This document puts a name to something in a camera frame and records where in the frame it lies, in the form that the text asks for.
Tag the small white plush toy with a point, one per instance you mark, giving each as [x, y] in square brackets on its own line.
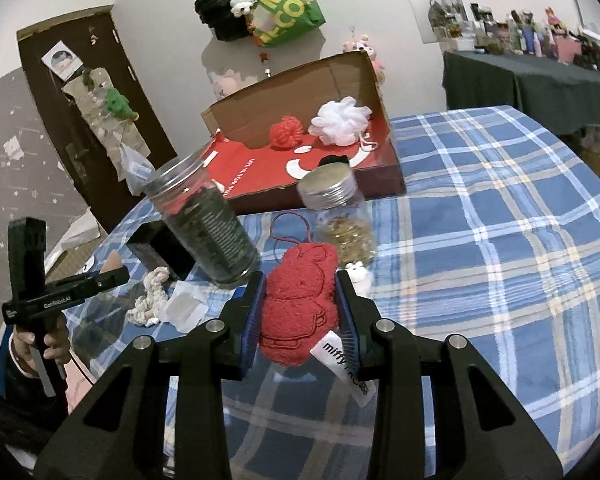
[357, 275]

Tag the colourful printed tin box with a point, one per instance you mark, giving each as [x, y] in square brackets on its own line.
[165, 255]

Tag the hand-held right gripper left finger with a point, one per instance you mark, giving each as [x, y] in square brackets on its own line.
[252, 325]

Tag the red-tipped metal rod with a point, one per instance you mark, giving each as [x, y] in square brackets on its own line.
[266, 65]

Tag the coral foam net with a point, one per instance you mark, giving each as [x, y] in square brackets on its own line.
[286, 132]

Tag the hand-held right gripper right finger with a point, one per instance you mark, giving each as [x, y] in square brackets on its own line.
[347, 325]

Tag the person's left hand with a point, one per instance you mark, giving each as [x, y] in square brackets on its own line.
[60, 340]

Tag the pink round-faced plush toy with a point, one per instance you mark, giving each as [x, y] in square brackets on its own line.
[362, 45]

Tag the dark brown door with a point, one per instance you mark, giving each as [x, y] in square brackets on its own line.
[45, 125]

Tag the white plastic bag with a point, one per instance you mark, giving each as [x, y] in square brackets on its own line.
[135, 170]

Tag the white plastic wrapper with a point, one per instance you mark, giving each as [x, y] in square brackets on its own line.
[182, 307]

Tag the blue plaid blanket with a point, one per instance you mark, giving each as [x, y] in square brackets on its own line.
[479, 260]

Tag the row of cosmetic bottles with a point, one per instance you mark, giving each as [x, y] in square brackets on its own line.
[519, 35]

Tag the green plush toy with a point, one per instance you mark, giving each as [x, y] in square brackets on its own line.
[119, 104]

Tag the picture on door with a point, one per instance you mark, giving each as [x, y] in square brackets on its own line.
[61, 64]

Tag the small glass jar golden contents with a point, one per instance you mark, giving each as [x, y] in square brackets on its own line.
[345, 230]

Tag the person's left forearm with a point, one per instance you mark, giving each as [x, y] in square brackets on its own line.
[25, 400]

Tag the pink plush bear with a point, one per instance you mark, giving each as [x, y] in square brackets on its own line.
[227, 82]

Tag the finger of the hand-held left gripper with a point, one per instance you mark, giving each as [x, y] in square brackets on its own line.
[112, 278]

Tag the cream knit scrunchie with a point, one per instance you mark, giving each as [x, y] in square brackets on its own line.
[147, 305]

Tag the white mesh bath pouf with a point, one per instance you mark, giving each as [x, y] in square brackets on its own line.
[337, 120]

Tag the desk with dark cloth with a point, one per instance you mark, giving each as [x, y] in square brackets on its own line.
[504, 85]

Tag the beige round puff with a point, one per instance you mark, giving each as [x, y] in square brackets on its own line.
[114, 265]

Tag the glass jar of dark leaves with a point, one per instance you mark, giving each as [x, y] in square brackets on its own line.
[210, 230]

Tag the beige hanging organiser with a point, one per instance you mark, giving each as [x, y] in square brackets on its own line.
[100, 115]

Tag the cardboard box with red lining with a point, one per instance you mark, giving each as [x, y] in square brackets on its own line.
[260, 180]

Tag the black pompom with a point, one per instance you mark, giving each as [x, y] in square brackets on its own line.
[334, 160]

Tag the green tote bag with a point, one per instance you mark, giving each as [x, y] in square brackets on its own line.
[290, 5]

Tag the black backpack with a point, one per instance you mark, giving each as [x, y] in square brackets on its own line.
[220, 10]

